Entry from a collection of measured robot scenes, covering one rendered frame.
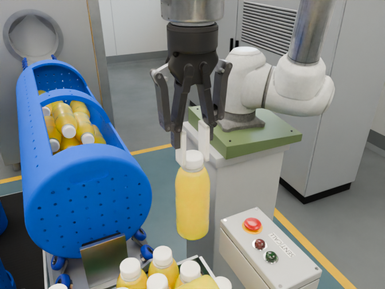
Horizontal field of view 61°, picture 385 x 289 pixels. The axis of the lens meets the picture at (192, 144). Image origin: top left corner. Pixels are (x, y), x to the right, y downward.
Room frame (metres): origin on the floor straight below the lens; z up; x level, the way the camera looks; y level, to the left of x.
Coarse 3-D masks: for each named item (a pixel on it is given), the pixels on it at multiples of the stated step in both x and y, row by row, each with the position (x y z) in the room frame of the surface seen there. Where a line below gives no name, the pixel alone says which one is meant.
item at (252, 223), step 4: (248, 220) 0.52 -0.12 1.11; (252, 220) 0.52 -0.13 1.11; (256, 220) 0.52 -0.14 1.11; (244, 224) 0.51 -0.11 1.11; (248, 224) 0.51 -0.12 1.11; (252, 224) 0.51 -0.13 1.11; (256, 224) 0.51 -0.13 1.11; (260, 224) 0.51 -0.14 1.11; (248, 228) 0.50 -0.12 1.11; (252, 228) 0.50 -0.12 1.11; (256, 228) 0.50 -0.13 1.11
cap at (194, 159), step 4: (188, 152) 0.50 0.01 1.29; (192, 152) 0.50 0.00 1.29; (196, 152) 0.50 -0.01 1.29; (200, 152) 0.50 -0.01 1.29; (188, 156) 0.49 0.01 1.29; (192, 156) 0.49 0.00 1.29; (196, 156) 0.49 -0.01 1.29; (200, 156) 0.49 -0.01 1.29; (188, 160) 0.48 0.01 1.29; (192, 160) 0.48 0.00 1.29; (196, 160) 0.48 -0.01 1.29; (200, 160) 0.48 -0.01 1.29; (188, 164) 0.47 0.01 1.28; (192, 164) 0.47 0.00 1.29; (196, 164) 0.47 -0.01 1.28; (200, 164) 0.48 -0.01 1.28; (188, 168) 0.48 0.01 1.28; (192, 168) 0.47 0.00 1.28; (196, 168) 0.48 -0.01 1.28
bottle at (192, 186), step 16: (176, 176) 0.49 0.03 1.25; (192, 176) 0.47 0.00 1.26; (208, 176) 0.49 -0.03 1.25; (176, 192) 0.48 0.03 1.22; (192, 192) 0.46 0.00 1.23; (208, 192) 0.48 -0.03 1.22; (176, 208) 0.48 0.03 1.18; (192, 208) 0.46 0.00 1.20; (208, 208) 0.48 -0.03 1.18; (176, 224) 0.48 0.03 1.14; (192, 224) 0.46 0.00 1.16; (208, 224) 0.48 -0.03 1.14
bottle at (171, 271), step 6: (150, 264) 0.46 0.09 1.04; (168, 264) 0.45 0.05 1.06; (174, 264) 0.46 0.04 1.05; (150, 270) 0.45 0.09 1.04; (156, 270) 0.44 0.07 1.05; (162, 270) 0.44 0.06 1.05; (168, 270) 0.45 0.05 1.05; (174, 270) 0.45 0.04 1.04; (168, 276) 0.44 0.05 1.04; (174, 276) 0.44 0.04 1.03; (168, 282) 0.43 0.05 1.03; (174, 282) 0.44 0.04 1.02
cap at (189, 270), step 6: (186, 264) 0.43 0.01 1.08; (192, 264) 0.43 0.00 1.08; (198, 264) 0.43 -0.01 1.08; (180, 270) 0.42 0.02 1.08; (186, 270) 0.42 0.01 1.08; (192, 270) 0.42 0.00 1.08; (198, 270) 0.42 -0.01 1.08; (186, 276) 0.41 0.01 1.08; (192, 276) 0.41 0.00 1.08; (198, 276) 0.42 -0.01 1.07
